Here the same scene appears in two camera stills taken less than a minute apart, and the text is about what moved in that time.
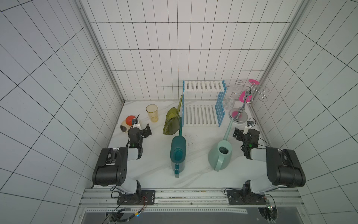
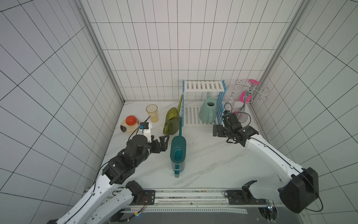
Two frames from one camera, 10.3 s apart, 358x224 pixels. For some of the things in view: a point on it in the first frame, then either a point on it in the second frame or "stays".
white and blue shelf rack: [203, 115] stays
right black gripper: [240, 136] → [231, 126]
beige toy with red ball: [127, 124] stays
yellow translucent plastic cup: [152, 110] stays
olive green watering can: [172, 124] stays
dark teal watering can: [178, 151] stays
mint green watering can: [219, 156] → [208, 111]
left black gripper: [144, 131] → [163, 145]
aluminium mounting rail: [194, 197] stays
